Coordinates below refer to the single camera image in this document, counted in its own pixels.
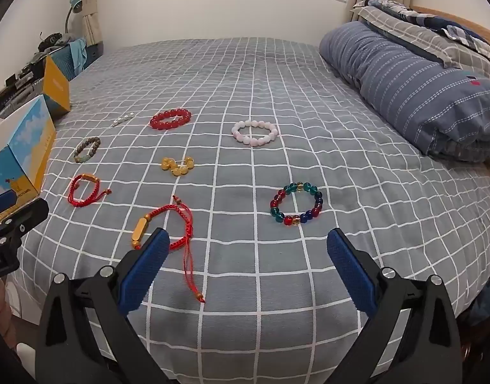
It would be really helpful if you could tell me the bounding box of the dark clutter pile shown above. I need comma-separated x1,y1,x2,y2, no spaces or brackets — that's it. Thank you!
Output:
36,31,70,53

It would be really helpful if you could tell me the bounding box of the teal cloth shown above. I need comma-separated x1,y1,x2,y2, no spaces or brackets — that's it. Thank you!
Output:
69,39,88,71

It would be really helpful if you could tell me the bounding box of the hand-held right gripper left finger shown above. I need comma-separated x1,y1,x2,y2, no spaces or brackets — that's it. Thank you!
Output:
34,227,171,384

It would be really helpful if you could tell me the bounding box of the large red cord bracelet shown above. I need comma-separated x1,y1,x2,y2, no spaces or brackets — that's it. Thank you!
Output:
129,195,206,304

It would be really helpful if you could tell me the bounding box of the orange and white box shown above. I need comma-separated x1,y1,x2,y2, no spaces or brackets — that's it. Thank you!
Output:
0,55,72,205

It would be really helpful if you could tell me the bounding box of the pink bead bracelet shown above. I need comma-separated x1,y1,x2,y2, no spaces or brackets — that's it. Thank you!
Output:
232,119,278,147

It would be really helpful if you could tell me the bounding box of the blue striped pillow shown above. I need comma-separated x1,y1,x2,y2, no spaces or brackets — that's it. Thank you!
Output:
319,21,490,163

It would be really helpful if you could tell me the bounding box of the yellow amber bead bracelet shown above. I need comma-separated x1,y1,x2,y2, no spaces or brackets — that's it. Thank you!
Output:
161,157,195,177

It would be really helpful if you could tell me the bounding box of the red bead bracelet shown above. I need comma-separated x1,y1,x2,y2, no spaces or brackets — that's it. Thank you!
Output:
150,108,192,130

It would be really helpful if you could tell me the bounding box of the small red cord bracelet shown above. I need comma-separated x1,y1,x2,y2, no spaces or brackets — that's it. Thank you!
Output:
68,173,112,209

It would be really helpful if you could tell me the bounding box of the teal suitcase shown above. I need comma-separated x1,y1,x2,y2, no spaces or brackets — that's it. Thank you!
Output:
49,38,104,81

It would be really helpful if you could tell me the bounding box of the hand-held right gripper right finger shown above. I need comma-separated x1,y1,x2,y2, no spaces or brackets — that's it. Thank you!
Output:
326,227,463,384

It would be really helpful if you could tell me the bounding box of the blue plaid pillow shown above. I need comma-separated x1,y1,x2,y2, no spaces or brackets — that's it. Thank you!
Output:
365,0,490,65

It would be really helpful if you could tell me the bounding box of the brown wooden bead bracelet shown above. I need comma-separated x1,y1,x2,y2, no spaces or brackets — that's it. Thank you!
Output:
73,137,102,164

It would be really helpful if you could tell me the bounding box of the multicolour glass bead bracelet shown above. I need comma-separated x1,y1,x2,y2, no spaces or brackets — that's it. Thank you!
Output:
270,182,324,227

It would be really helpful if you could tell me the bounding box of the teal desk lamp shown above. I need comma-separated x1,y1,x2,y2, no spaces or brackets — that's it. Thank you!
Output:
64,0,84,37

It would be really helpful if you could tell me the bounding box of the grey checked bed sheet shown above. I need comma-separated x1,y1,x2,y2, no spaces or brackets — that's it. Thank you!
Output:
17,38,490,369

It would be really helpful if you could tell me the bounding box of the grey suitcase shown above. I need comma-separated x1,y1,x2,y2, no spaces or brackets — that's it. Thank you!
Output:
0,79,46,119

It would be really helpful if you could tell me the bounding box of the wooden headboard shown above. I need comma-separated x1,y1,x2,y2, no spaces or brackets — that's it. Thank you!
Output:
411,6,490,60

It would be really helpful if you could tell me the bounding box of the grey checked pillow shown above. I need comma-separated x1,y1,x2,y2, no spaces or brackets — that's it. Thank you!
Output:
351,6,490,69

